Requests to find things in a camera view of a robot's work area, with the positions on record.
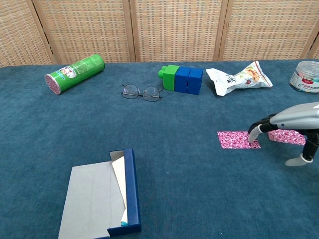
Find white paper sheet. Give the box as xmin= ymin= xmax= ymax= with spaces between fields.
xmin=111 ymin=156 xmax=129 ymax=224

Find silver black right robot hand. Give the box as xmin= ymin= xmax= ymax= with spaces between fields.
xmin=247 ymin=101 xmax=319 ymax=167

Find thin metal frame eyeglasses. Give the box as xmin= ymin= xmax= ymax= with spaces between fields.
xmin=121 ymin=83 xmax=163 ymax=103

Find pink patterned card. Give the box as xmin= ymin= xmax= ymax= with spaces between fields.
xmin=217 ymin=131 xmax=262 ymax=150
xmin=268 ymin=129 xmax=306 ymax=146

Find blue plastic building block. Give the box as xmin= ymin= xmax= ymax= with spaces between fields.
xmin=186 ymin=67 xmax=204 ymax=96
xmin=174 ymin=66 xmax=191 ymax=94

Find green plastic building block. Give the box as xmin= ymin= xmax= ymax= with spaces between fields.
xmin=158 ymin=64 xmax=180 ymax=91

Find open blue cardboard box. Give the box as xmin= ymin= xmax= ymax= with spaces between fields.
xmin=58 ymin=148 xmax=142 ymax=239

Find clear plastic jar with clips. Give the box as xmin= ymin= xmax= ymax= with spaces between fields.
xmin=289 ymin=60 xmax=319 ymax=94

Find woven rattan screen panel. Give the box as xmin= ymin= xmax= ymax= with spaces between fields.
xmin=219 ymin=0 xmax=319 ymax=62
xmin=129 ymin=0 xmax=229 ymax=63
xmin=308 ymin=32 xmax=319 ymax=60
xmin=32 ymin=0 xmax=137 ymax=65
xmin=0 ymin=0 xmax=57 ymax=67

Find white crinkled snack bag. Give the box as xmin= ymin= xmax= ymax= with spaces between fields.
xmin=205 ymin=60 xmax=273 ymax=97

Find green cylindrical snack can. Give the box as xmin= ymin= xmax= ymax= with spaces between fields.
xmin=44 ymin=53 xmax=106 ymax=95

